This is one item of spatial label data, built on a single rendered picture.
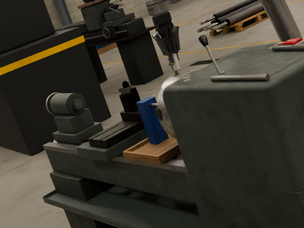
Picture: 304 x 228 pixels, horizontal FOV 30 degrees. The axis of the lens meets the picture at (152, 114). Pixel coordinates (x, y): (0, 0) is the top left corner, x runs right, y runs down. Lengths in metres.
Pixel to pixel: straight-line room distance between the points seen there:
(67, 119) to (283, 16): 1.44
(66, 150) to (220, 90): 1.60
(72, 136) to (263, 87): 1.79
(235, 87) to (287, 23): 0.86
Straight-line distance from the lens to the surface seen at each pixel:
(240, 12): 11.06
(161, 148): 2.73
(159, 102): 2.45
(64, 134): 3.52
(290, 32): 2.76
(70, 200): 3.55
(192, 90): 2.11
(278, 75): 1.90
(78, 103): 3.40
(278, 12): 2.71
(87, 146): 3.06
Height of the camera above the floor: 1.73
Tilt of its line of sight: 14 degrees down
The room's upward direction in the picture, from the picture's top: 19 degrees counter-clockwise
